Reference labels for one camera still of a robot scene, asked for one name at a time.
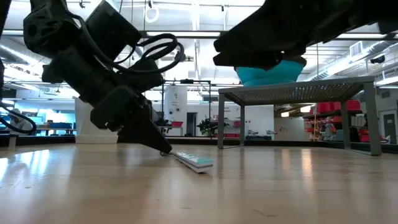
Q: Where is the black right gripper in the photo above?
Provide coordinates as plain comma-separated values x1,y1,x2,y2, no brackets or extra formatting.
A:
213,0,352,71

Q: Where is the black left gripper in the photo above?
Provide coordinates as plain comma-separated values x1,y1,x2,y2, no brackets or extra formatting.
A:
42,46,174,156

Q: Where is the blue collapsible bowl grey rim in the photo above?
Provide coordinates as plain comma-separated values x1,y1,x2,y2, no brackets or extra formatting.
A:
235,58,305,87

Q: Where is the grey perforated metal riser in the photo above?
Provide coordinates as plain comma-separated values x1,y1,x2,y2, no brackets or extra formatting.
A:
216,76,382,156

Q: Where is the red bin shelf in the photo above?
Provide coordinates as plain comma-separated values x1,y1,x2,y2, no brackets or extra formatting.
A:
303,99,363,142

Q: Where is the person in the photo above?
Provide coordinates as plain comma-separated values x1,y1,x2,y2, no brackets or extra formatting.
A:
8,108,32,131

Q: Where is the grey door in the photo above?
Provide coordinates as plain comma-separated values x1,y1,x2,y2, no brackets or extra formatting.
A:
382,113,397,144

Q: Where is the background black station frame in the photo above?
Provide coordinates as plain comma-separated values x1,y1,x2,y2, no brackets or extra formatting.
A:
160,79,212,138

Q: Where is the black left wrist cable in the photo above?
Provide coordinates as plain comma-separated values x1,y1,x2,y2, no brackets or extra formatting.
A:
111,32,187,75

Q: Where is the black aluminium table frame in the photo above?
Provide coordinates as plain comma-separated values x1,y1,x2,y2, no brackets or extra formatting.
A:
0,134,398,156

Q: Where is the black looping cable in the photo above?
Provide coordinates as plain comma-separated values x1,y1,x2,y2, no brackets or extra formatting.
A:
0,60,37,136

